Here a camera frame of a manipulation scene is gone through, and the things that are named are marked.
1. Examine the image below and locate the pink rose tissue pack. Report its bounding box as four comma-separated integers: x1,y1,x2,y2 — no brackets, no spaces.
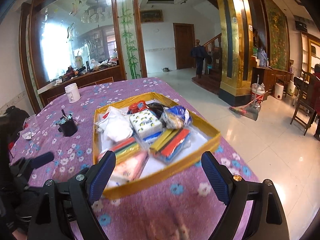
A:
106,151,149,188

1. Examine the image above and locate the broom and dustpan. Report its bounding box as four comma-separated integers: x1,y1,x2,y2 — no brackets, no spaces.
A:
229,75,266,121

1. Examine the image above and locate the white towel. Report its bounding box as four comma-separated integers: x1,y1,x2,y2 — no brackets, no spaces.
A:
95,106,133,142

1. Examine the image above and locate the blue gold bag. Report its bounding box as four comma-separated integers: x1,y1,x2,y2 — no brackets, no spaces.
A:
161,105,192,129

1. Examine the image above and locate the small white wrapper packet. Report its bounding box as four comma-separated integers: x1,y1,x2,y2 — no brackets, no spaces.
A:
21,131,35,140

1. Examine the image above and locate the yellow rimmed white tray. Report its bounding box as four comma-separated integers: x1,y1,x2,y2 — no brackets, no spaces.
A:
93,92,220,199

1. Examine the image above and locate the brown wooden door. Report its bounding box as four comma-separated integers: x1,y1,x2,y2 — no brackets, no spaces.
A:
173,23,195,70

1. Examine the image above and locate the white plastic jar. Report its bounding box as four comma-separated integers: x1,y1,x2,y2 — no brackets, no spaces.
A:
65,83,81,103

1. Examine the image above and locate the clear plastic cup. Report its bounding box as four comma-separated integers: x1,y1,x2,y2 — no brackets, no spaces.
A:
24,115,40,134

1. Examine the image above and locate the black foil snack bag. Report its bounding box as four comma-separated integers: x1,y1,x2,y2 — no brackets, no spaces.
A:
147,102,169,119

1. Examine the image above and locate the red bag blue cloth bundle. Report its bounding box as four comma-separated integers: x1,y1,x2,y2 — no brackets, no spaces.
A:
127,100,149,114

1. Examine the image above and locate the person in dark clothes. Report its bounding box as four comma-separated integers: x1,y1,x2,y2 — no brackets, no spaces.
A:
190,39,209,79

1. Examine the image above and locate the wooden chair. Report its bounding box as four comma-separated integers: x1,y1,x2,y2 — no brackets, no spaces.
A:
290,70,319,135

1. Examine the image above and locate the multicolour sponge strips pack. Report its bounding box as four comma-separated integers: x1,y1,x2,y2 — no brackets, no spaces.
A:
98,137,141,165

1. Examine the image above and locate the blue Vinda tissue pack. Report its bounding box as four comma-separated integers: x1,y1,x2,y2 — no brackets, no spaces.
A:
143,132,162,145

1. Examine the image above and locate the wooden cabinet counter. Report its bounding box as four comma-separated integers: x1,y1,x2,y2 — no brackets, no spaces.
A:
37,66,126,107

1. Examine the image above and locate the black cup with clips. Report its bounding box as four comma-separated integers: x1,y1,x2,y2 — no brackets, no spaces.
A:
57,109,78,137

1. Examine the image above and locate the lemon print tissue pack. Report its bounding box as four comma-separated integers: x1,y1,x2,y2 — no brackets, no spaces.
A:
129,109,163,139

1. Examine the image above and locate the purple floral tablecloth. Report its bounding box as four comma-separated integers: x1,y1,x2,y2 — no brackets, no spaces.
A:
11,77,257,239

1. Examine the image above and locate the yellow red sponge pack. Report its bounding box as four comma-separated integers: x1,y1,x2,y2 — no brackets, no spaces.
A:
149,128,191,164

